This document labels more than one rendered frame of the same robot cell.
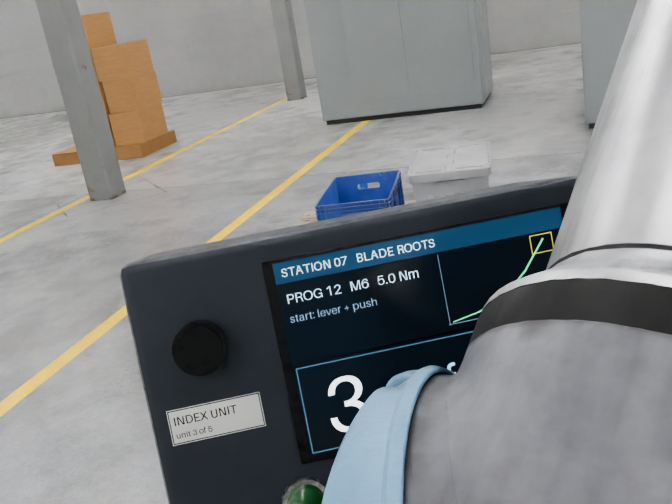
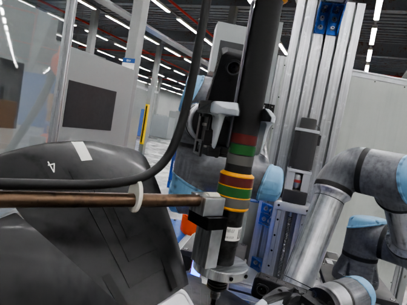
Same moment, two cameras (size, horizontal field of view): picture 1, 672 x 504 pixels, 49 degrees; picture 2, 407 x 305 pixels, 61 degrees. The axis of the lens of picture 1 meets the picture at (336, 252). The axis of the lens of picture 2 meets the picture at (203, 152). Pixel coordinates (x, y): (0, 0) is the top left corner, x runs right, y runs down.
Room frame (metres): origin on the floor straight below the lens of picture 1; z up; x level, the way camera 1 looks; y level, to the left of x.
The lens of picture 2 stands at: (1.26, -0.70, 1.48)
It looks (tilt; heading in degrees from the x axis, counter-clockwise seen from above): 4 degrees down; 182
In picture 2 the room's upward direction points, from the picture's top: 10 degrees clockwise
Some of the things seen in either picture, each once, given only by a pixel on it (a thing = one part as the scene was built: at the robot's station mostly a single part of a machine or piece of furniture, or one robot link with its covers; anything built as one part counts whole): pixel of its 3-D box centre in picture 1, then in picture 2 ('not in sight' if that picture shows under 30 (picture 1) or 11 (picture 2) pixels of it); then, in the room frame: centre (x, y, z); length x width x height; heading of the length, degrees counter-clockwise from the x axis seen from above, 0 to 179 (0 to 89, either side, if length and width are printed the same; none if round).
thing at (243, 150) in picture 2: not in sight; (241, 149); (0.84, -0.68, 1.46); 0.03 x 0.03 x 0.01
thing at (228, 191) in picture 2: not in sight; (234, 189); (0.84, -0.68, 1.41); 0.04 x 0.04 x 0.01
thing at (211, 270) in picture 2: not in sight; (220, 233); (0.84, -0.68, 1.35); 0.09 x 0.07 x 0.10; 130
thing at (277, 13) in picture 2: not in sight; (253, 88); (0.84, -0.68, 1.53); 0.03 x 0.03 x 0.21
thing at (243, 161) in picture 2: not in sight; (240, 159); (0.84, -0.68, 1.45); 0.03 x 0.03 x 0.01
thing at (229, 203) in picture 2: not in sight; (232, 200); (0.84, -0.68, 1.39); 0.04 x 0.04 x 0.01
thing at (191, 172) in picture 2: not in sight; (200, 172); (0.57, -0.73, 1.38); 0.11 x 0.08 x 0.11; 93
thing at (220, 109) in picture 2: not in sight; (219, 126); (0.83, -0.71, 1.48); 0.09 x 0.03 x 0.06; 6
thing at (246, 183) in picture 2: not in sight; (236, 179); (0.84, -0.68, 1.42); 0.04 x 0.04 x 0.01
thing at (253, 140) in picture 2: not in sight; (243, 138); (0.84, -0.68, 1.47); 0.03 x 0.03 x 0.01
